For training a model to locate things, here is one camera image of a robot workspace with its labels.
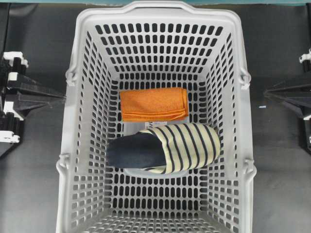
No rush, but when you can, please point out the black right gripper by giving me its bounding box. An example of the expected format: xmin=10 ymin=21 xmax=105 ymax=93
xmin=264 ymin=49 xmax=311 ymax=153

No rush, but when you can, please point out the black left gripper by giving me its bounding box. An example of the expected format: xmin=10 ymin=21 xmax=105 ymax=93
xmin=0 ymin=51 xmax=66 ymax=157

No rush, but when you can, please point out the grey plastic shopping basket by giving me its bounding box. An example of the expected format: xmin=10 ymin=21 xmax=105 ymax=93
xmin=56 ymin=0 xmax=257 ymax=233

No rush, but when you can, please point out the striped cream navy slipper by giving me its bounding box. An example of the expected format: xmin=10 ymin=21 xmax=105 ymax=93
xmin=106 ymin=123 xmax=221 ymax=174

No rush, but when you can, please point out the folded orange cloth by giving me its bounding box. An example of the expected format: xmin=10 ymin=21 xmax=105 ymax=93
xmin=120 ymin=87 xmax=189 ymax=122

